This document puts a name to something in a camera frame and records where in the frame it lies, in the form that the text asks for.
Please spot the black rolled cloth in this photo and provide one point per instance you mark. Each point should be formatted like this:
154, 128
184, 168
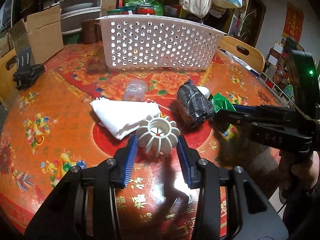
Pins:
195, 105

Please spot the cluttered storage shelf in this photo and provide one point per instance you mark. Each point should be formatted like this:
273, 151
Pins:
277, 77

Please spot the red wall poster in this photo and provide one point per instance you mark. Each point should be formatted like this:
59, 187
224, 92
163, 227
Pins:
293, 21

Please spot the white folded towel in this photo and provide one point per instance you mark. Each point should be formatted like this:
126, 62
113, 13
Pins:
120, 115

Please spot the person's right forearm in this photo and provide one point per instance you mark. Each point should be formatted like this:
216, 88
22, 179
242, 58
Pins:
307, 212

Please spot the red lidded jar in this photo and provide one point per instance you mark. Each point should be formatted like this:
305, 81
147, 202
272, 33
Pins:
145, 10

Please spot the stacked metal steamer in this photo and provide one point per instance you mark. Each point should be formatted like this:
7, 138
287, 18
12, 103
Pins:
80, 5

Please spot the person's right hand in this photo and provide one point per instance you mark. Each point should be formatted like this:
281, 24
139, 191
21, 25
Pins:
301, 173

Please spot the small white round object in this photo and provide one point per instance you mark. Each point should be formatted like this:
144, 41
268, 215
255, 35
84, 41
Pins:
206, 91

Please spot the brown ceramic cup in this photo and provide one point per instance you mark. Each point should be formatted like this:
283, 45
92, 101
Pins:
87, 32

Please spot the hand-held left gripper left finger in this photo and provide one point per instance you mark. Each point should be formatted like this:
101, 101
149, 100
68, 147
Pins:
132, 155

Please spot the black folding phone stand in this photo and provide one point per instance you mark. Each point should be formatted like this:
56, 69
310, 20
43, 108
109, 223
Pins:
25, 67

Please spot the framed plant painting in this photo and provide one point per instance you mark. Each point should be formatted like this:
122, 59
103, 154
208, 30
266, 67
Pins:
252, 17

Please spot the clear plastic cup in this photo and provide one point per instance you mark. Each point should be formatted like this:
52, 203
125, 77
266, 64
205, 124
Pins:
135, 90

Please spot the open cardboard box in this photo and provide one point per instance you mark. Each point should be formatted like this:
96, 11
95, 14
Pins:
42, 35

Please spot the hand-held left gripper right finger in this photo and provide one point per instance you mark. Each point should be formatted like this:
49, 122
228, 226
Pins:
183, 160

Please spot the green foil packet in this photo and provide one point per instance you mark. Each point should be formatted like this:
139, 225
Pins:
221, 102

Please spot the white ribbed plastic ball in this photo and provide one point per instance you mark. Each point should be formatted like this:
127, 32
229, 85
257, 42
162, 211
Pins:
152, 143

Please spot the white perforated plastic basket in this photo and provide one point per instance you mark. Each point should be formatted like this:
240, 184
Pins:
162, 42

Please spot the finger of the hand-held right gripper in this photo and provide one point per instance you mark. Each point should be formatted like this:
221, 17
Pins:
232, 116
246, 108

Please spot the green plastic crate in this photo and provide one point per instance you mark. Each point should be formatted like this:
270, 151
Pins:
71, 38

